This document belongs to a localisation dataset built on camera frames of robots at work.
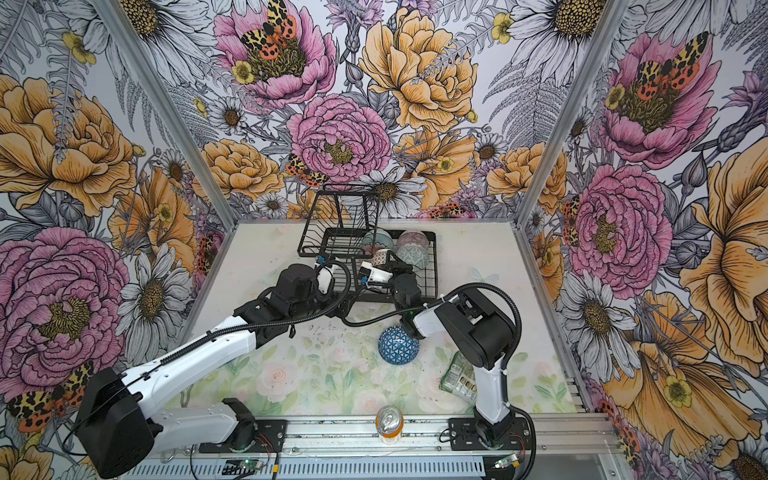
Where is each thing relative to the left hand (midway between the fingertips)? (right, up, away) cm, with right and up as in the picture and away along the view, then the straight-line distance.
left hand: (341, 297), depth 81 cm
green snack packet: (+32, -22, 0) cm, 38 cm away
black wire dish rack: (-6, +21, +28) cm, 35 cm away
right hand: (+15, +11, +12) cm, 22 cm away
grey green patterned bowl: (+21, +11, +24) cm, 34 cm away
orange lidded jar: (+13, -25, -13) cm, 31 cm away
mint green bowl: (+9, +17, +29) cm, 35 cm away
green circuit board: (-22, -38, -9) cm, 45 cm away
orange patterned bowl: (+10, +10, +9) cm, 17 cm away
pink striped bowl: (+21, +17, +29) cm, 39 cm away
